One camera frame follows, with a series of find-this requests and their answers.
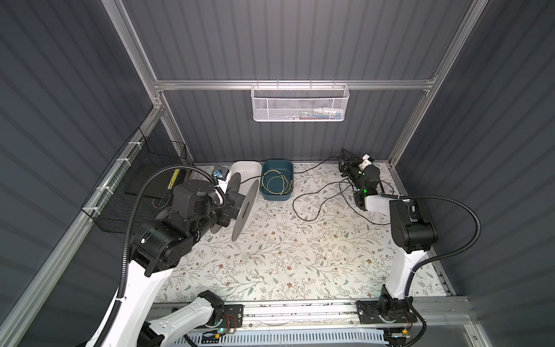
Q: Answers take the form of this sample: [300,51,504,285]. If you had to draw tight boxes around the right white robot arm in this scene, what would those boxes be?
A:
[338,148,482,323]

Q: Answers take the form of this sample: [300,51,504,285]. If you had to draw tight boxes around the teal plastic tray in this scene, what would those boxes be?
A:
[260,159,294,201]

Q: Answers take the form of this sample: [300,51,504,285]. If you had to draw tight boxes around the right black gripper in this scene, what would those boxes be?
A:
[340,149,365,195]

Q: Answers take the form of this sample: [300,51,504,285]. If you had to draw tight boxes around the yellow marker pen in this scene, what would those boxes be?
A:
[167,169,181,190]

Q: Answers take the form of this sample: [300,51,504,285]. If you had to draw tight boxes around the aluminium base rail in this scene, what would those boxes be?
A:
[240,296,478,334]

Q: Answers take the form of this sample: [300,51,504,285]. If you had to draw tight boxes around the black wire mesh basket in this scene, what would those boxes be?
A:
[81,129,189,234]

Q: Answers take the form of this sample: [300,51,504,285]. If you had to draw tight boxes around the yellow cable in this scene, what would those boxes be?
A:
[262,169,294,196]

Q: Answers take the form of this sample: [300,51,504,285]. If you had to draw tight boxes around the white plastic tray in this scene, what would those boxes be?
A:
[227,160,262,197]

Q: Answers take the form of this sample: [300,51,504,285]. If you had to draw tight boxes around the dark grey cable spool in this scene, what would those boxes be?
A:
[226,172,259,241]

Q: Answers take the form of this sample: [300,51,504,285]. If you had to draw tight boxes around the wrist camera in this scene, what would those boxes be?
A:
[212,165,231,192]
[358,154,374,172]

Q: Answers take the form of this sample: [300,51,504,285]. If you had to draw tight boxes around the white wire mesh basket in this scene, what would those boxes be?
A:
[250,82,350,122]

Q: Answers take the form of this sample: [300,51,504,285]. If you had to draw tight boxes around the black cable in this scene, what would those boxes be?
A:
[240,155,396,226]

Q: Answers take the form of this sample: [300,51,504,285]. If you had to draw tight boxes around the items in white basket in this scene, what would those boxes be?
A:
[285,108,345,121]

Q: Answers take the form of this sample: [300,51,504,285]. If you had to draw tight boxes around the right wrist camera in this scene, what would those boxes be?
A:
[358,154,374,172]

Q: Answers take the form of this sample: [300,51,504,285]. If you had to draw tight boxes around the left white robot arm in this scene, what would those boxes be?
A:
[85,165,244,346]

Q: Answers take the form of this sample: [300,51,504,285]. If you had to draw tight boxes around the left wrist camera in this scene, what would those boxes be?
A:
[212,165,231,192]

